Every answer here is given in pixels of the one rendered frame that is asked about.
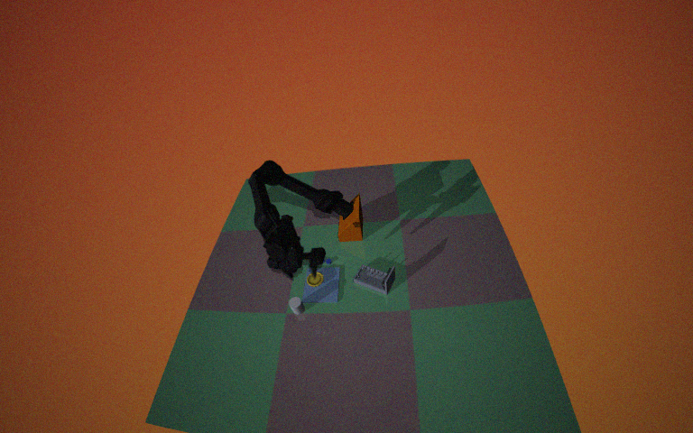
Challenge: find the olive-yellow round plate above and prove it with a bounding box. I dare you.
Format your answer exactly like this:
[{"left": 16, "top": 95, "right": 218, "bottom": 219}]
[{"left": 307, "top": 272, "right": 323, "bottom": 287}]

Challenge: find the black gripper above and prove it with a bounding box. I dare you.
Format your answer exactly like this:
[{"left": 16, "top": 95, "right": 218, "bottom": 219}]
[{"left": 267, "top": 236, "right": 326, "bottom": 278}]

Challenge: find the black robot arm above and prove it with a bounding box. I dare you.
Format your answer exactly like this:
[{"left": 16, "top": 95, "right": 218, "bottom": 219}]
[{"left": 248, "top": 160, "right": 354, "bottom": 273}]

